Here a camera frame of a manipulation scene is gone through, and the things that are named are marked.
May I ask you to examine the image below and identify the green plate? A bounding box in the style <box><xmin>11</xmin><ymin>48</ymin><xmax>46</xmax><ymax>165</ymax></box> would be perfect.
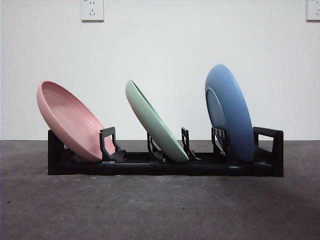
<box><xmin>125</xmin><ymin>79</ymin><xmax>190</xmax><ymax>163</ymax></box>

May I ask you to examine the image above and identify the blue plate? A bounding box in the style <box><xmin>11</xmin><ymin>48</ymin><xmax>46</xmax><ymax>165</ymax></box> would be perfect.
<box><xmin>204</xmin><ymin>63</ymin><xmax>255</xmax><ymax>163</ymax></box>

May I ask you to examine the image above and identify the pink plate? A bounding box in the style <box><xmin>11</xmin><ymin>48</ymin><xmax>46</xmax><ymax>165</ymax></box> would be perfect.
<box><xmin>36</xmin><ymin>80</ymin><xmax>117</xmax><ymax>162</ymax></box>

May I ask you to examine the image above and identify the black plastic dish rack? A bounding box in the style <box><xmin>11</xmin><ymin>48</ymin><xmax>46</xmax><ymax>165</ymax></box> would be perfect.
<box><xmin>47</xmin><ymin>126</ymin><xmax>285</xmax><ymax>178</ymax></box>

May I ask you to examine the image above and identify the white wall socket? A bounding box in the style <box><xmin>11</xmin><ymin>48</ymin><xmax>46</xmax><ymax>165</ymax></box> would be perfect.
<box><xmin>81</xmin><ymin>0</ymin><xmax>105</xmax><ymax>22</ymax></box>
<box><xmin>306</xmin><ymin>0</ymin><xmax>320</xmax><ymax>22</ymax></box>

